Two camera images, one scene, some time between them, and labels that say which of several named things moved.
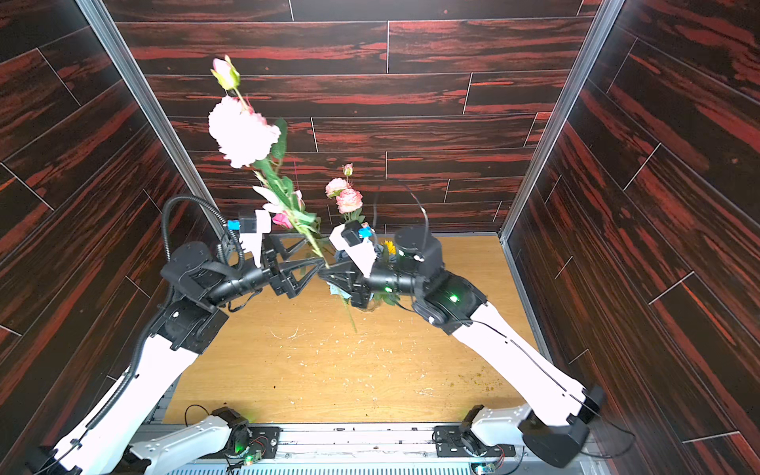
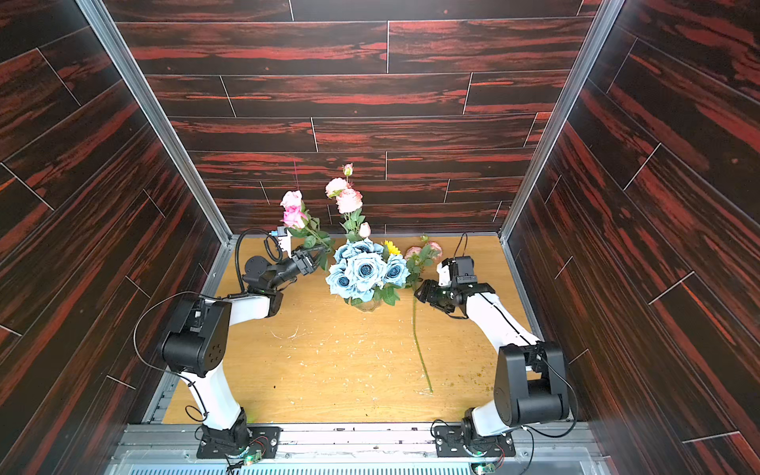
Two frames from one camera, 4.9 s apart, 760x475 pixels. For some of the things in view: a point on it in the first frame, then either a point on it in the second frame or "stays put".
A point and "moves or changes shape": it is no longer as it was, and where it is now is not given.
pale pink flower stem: x=240 y=135 moves or changes shape
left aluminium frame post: x=130 y=68 stays put
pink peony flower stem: x=348 y=199 stays put
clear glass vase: x=372 y=305 stays put
